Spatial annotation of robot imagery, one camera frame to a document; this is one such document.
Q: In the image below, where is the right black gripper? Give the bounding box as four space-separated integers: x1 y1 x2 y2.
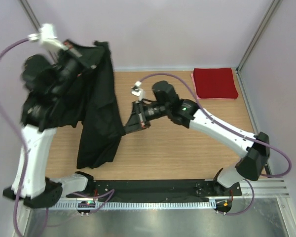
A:
122 99 170 134

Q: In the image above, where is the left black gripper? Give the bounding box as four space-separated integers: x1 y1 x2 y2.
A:
55 39 109 98

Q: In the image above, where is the black t-shirt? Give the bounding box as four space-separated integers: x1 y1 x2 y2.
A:
21 41 124 169

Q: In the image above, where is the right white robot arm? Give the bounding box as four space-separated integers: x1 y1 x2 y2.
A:
124 80 270 196

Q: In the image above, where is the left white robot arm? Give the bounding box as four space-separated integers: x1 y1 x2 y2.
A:
3 40 104 209

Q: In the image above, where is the folded dark red t-shirt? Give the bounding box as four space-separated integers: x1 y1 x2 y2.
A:
192 68 239 98

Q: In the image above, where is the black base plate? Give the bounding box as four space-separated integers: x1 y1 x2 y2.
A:
66 179 242 203

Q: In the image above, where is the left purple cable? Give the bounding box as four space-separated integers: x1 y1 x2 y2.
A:
0 38 115 237

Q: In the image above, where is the purple cable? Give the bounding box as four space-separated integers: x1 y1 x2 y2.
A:
0 38 115 237
138 73 293 216

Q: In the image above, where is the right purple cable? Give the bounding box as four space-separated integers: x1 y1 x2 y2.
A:
138 73 293 216

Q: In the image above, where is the white slotted cable duct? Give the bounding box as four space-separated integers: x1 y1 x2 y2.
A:
49 198 216 210

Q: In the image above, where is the aluminium frame rail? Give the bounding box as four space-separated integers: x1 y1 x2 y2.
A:
20 178 291 201

